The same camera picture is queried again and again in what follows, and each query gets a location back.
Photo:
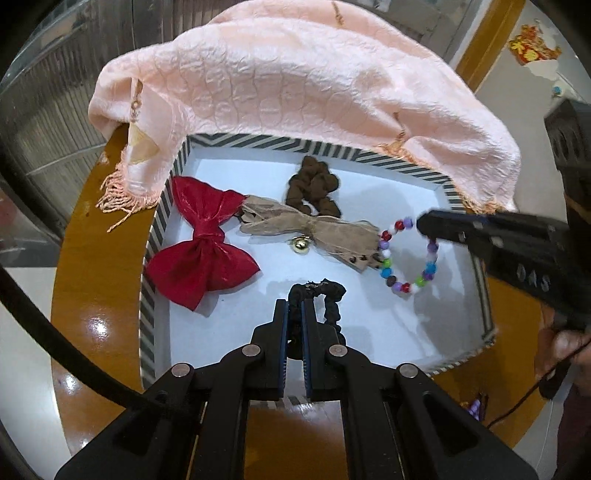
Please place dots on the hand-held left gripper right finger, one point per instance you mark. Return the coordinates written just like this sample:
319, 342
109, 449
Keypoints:
305, 334

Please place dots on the beige bow with bell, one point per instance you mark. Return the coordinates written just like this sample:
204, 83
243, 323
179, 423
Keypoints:
341, 233

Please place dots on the pink fringed cloth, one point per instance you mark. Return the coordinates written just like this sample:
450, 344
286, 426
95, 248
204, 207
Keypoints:
295, 78

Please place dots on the wooden door frame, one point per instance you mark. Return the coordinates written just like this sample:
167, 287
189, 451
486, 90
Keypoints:
485, 37

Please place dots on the person's right hand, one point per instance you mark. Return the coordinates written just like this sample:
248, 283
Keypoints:
568, 346

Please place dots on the black scrunchie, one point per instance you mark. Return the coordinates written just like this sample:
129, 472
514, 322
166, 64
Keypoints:
330, 295

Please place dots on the brown scrunchie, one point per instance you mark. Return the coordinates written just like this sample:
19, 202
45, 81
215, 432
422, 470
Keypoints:
316, 184

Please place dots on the red gold wall decoration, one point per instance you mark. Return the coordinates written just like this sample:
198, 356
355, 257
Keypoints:
535, 44

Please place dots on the small blue wall sticker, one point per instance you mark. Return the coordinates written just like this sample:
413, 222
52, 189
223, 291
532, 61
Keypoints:
557, 91

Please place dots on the red satin bow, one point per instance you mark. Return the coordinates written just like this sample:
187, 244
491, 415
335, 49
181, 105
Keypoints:
203, 258

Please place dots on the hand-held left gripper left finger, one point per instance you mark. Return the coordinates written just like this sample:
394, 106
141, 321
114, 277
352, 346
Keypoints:
284, 334

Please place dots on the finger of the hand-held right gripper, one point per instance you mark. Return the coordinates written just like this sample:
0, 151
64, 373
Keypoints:
489, 224
455, 234

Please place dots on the metal door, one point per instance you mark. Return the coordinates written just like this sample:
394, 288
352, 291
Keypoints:
60, 69

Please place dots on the striped white tray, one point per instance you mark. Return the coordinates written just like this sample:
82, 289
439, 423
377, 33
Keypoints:
286, 272

